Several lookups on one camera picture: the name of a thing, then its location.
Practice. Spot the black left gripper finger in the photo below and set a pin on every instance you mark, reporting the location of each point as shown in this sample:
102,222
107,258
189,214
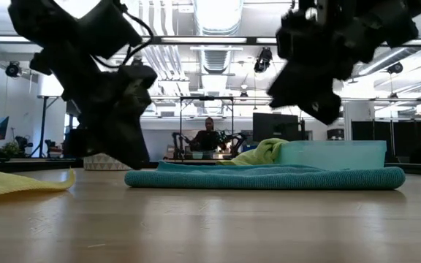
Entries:
93,142
130,124

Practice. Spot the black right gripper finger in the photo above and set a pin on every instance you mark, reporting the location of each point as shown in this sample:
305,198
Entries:
291,91
324,107

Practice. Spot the lime green microfiber towel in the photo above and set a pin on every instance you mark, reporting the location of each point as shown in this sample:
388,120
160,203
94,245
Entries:
265,151

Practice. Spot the teal microfiber towel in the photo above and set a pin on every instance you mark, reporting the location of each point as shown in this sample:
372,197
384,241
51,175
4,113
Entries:
261,179

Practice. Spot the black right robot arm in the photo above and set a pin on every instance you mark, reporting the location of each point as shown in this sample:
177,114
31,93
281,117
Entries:
397,22

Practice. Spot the black background robot arm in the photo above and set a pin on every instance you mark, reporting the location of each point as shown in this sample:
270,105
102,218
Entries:
23,142
179,144
236,142

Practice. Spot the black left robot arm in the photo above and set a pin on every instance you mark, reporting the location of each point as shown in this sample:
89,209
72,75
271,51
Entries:
49,22

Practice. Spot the yellow microfiber towel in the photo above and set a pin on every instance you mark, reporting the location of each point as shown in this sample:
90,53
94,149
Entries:
9,182

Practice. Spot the succulent in patterned white pot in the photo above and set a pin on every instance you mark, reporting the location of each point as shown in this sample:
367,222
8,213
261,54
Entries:
101,162

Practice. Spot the small black background monitor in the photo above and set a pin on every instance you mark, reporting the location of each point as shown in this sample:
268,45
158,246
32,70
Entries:
335,134

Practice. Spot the translucent teal plastic bin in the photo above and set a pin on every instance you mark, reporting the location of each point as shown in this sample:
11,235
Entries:
334,155

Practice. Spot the black overhead crossbeam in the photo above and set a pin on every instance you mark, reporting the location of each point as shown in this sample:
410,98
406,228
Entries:
250,40

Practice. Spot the black background partition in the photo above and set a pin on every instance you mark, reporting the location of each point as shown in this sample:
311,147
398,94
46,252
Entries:
386,142

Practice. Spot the small background plant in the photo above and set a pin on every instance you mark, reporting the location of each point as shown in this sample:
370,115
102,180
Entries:
12,149

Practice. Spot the black ceiling mounted camera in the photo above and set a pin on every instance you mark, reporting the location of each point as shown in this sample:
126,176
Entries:
395,68
13,69
263,60

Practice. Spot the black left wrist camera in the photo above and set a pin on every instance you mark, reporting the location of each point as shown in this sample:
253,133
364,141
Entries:
139,77

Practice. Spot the black background stand frame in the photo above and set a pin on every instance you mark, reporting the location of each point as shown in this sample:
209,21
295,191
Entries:
43,124

